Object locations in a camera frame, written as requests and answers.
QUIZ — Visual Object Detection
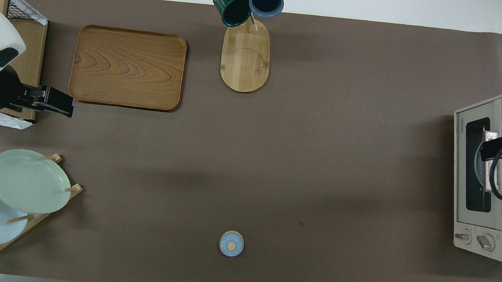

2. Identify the dark green mug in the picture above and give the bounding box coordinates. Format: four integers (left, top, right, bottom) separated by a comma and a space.
210, 0, 253, 29

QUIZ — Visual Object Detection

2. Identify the wooden mug tree stand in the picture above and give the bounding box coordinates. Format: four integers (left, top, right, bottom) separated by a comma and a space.
205, 0, 287, 96

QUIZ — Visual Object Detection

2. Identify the rectangular wooden tray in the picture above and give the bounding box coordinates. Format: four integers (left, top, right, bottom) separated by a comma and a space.
67, 24, 189, 113

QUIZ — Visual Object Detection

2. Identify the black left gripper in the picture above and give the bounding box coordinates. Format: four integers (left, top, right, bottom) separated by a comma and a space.
0, 65, 77, 119

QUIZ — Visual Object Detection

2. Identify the pale green plate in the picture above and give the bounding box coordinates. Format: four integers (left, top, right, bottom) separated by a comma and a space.
0, 147, 75, 217

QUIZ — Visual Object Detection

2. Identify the wooden plate rack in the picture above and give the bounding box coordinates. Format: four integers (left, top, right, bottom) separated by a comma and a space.
0, 148, 86, 274

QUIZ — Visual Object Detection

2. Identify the wooden stepped shelf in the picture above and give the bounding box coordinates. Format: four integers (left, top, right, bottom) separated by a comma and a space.
0, 0, 50, 123

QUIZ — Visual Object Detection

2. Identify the brown table mat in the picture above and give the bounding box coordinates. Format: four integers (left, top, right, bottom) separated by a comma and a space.
0, 0, 502, 282

